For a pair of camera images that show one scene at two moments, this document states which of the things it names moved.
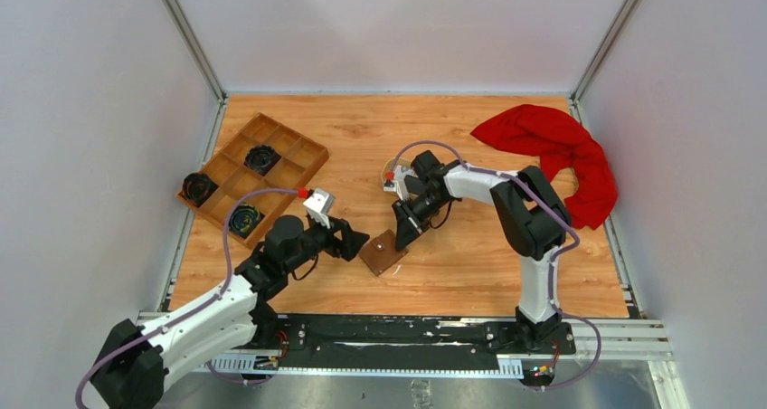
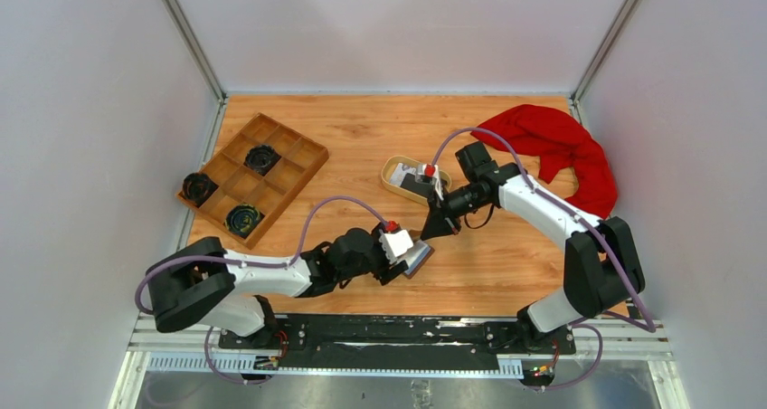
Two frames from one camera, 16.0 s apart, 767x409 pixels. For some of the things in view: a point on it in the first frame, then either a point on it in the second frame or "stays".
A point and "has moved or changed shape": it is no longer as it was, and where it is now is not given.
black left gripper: [350, 242] to [386, 273]
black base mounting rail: [399, 343] stays
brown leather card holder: [380, 253] has moved or changed shape
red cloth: [560, 142] stays
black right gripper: [410, 226] to [438, 223]
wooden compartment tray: [264, 155] stays
